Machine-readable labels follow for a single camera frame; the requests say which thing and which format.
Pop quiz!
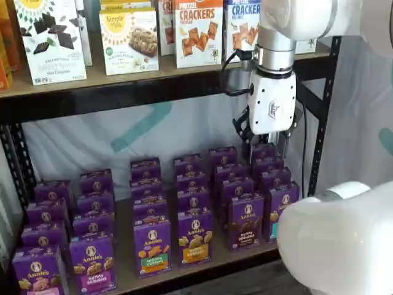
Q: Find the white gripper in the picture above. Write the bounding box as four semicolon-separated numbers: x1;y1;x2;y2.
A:
232;69;304;165

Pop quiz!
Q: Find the purple Annie's box brown patch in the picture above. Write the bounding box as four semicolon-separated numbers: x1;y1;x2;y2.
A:
228;193;265;252

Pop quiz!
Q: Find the purple Annie's snack box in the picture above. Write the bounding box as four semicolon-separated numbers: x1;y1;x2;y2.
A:
177;189;211;213
220;177;256;230
132;189;168;206
173;154;203;176
130;157;161;181
21;221;69;250
252;155;285;170
176;172;208;193
214;163;250;182
76;192;115;216
250;143;277;159
72;213;115;237
26;199;71;225
133;202;169;222
130;177;164;193
34;180;74;203
260;167;292;187
209;146;238;167
79;168;114;194

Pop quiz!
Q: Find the purple Annie's box teal label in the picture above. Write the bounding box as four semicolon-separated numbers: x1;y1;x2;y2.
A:
264;181;300;243

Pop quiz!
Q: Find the yellow pretzel crackers box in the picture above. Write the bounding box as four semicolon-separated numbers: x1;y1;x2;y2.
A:
295;36;317;55

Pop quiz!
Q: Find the blue pretzel crackers box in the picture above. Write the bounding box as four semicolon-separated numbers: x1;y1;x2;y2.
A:
223;0;262;64

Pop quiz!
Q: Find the orange pretzel crackers box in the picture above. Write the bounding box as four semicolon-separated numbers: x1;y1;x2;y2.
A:
174;0;224;69
157;0;176;57

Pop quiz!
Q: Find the purple Annie's box yellow label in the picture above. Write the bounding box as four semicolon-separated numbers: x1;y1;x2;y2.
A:
177;209;214;267

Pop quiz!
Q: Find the black metal shelf rack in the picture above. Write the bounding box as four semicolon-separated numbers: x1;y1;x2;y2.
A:
0;35;342;295

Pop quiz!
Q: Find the Simple Mills bar box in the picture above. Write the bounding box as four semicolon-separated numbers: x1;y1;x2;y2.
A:
98;6;160;76
99;0;156;13

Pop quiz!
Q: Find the purple Annie's box green label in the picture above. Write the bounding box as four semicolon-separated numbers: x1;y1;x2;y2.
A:
133;218;172;279

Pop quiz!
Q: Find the white Sweet Thins box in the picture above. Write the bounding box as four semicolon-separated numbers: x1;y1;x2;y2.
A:
75;0;93;67
14;0;88;86

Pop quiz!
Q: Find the purple Annie's box magenta label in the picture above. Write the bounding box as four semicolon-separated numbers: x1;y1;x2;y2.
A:
69;234;117;295

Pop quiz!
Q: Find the purple Annie's box pink label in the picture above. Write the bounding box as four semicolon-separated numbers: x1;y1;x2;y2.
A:
12;245;69;295

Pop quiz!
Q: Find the orange snack box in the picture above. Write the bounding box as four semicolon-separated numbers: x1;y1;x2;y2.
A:
0;0;23;73
0;29;15;90

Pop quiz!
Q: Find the white backdrop sheet teal print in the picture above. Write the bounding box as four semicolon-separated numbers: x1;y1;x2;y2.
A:
0;33;393;271

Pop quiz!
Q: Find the thin black hanging cable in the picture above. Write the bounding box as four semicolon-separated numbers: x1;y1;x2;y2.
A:
301;103;308;199

